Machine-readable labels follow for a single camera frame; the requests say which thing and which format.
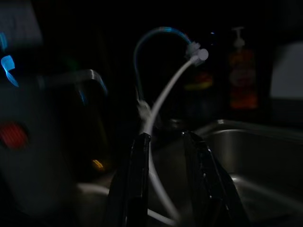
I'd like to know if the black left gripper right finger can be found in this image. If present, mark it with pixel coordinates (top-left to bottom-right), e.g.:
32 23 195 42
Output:
182 131 249 227

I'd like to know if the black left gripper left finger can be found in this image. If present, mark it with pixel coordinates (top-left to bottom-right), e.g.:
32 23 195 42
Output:
106 132 152 227

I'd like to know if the yellow oil bottle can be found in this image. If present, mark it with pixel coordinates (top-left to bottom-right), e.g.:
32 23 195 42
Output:
71 78 113 173

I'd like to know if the stainless steel sink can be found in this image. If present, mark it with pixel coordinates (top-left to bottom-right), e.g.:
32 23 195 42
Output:
78 119 303 227

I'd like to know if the chrome sink faucet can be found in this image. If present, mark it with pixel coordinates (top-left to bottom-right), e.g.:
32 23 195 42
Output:
132 26 202 133

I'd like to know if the grey canister with red logo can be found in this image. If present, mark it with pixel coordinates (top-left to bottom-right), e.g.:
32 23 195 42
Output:
0 70 108 213

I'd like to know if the dark sponge holder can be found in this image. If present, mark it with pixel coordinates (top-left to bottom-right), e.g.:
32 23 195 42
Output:
182 68 216 119

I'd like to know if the orange pump soap bottle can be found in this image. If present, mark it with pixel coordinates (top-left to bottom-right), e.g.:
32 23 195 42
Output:
227 26 261 111

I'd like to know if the white cutting board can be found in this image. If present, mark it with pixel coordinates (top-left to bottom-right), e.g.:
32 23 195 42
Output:
269 41 303 99

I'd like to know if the white flexible hose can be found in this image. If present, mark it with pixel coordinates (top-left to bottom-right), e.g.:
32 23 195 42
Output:
139 48 210 227

